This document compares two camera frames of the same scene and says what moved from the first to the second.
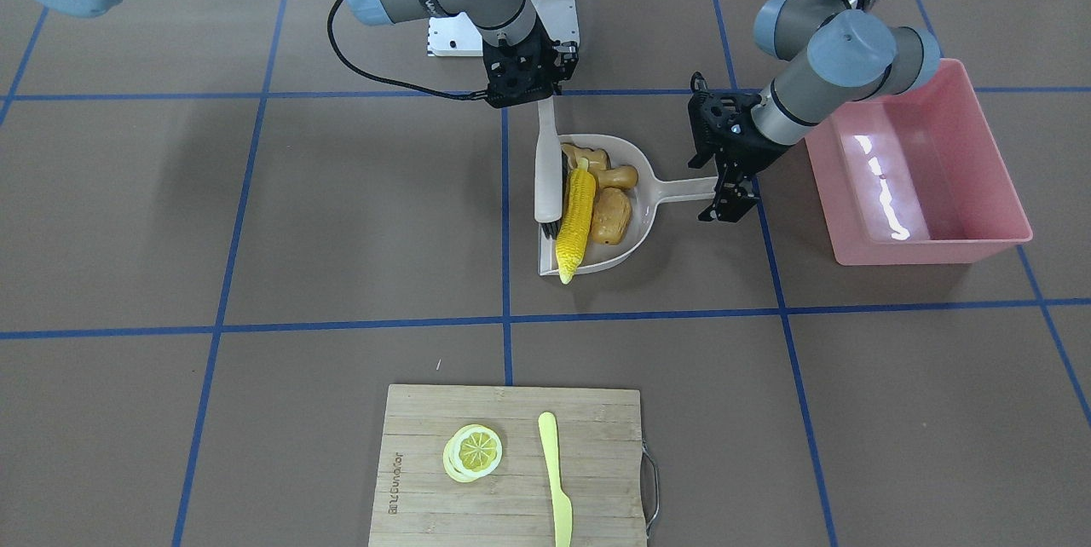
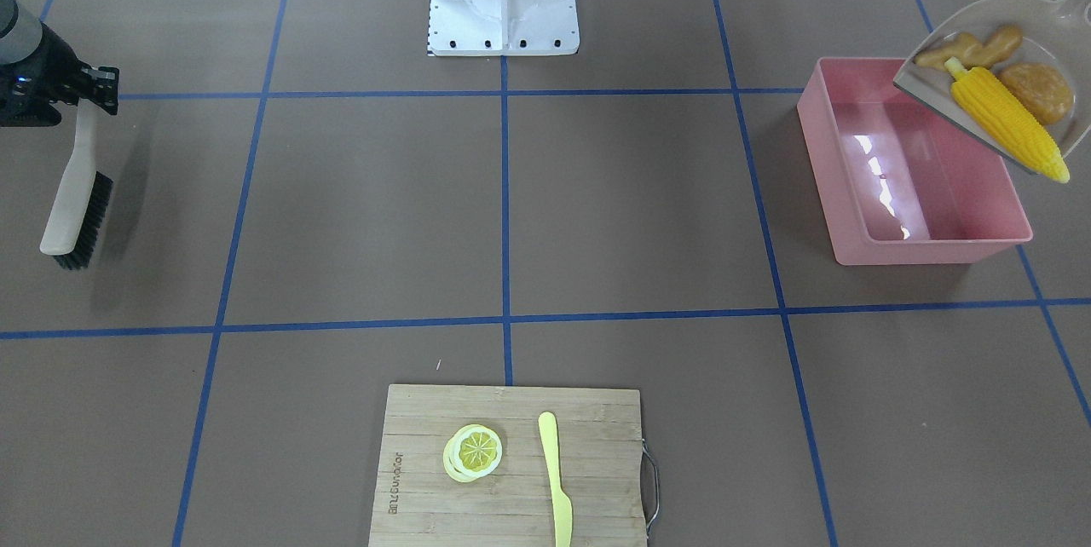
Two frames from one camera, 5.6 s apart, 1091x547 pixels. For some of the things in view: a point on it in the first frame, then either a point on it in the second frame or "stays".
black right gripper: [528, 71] to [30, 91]
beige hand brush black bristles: [551, 171] to [79, 206]
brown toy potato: [611, 216] to [1045, 92]
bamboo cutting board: [510, 466] stays
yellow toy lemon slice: [474, 451] stays
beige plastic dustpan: [647, 192] to [1054, 33]
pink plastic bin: [918, 180] stays
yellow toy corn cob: [576, 221] to [986, 99]
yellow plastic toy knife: [563, 509] stays
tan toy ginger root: [605, 175] to [971, 51]
